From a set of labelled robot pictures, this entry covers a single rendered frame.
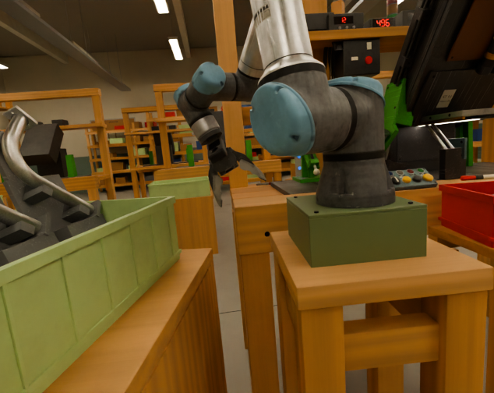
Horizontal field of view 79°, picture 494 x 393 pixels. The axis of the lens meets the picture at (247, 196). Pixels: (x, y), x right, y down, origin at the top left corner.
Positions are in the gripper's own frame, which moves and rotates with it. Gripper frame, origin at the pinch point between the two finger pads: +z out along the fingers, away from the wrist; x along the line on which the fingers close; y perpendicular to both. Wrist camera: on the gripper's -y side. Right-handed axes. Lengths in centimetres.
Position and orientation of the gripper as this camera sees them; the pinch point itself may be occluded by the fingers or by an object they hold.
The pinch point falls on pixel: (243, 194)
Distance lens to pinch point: 84.9
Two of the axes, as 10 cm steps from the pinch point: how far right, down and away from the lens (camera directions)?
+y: 0.9, -0.4, 9.9
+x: -8.6, 5.1, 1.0
